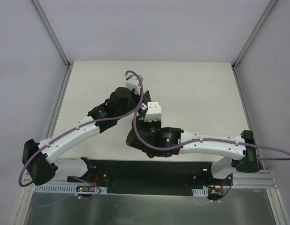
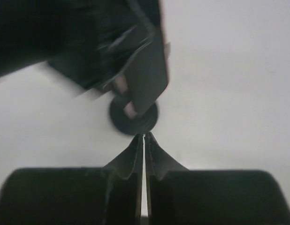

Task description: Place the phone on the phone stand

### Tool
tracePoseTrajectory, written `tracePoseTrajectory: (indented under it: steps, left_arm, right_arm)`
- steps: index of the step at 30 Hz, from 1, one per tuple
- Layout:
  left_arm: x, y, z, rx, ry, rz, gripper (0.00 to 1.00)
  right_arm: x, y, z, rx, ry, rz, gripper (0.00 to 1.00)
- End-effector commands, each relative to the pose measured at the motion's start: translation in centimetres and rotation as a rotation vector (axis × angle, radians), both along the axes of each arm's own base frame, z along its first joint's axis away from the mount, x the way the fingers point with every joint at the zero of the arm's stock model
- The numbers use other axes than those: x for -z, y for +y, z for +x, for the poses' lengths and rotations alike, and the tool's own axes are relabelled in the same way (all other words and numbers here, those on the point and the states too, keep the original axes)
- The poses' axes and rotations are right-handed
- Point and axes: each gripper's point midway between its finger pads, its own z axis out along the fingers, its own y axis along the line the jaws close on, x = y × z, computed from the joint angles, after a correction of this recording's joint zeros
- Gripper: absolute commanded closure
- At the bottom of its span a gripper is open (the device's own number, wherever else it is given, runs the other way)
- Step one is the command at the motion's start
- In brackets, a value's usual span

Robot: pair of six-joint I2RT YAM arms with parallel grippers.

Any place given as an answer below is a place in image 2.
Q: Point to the black phone stand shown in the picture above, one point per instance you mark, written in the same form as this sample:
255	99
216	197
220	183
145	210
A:
133	115

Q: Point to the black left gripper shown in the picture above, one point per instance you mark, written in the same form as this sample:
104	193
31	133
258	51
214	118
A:
88	41

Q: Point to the phone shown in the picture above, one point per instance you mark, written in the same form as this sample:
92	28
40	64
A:
147	70

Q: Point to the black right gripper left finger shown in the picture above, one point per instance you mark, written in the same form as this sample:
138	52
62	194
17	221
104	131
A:
109	195

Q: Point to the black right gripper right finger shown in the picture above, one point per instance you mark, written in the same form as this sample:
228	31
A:
180	196

